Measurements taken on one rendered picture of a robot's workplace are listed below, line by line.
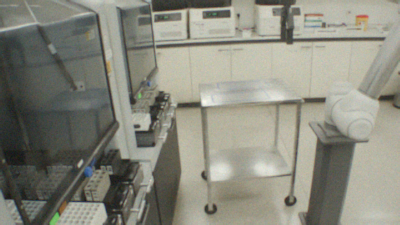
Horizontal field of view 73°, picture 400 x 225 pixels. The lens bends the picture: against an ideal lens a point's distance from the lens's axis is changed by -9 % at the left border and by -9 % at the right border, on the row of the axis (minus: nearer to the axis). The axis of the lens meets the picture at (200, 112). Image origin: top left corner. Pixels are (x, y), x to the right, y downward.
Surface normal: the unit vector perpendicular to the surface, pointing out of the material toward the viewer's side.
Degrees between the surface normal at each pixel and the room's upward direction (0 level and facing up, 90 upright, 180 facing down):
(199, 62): 90
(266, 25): 90
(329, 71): 90
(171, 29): 90
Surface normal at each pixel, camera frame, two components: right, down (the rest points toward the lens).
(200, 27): -0.04, 0.38
